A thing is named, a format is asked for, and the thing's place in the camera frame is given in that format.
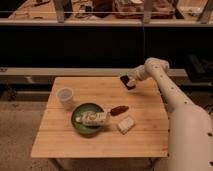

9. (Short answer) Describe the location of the brown sausage-shaped object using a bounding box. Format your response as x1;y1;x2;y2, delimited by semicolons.
110;106;129;116

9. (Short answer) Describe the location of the white sponge block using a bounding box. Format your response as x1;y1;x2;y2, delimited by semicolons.
117;116;135;134

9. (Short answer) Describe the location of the white tube in bowl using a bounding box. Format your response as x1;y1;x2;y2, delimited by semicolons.
75;111;109;126

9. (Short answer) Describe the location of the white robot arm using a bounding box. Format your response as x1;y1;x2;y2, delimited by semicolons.
130;57;213;171

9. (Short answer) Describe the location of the green bowl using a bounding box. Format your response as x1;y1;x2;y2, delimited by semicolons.
71;103;108;135

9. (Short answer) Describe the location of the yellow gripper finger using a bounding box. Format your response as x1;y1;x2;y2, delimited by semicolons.
127;79;136;87

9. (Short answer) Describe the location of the wooden table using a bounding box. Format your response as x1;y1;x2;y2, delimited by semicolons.
31;77;168;159

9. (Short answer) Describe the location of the grey shelf rack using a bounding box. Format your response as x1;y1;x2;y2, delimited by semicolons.
0;0;213;82

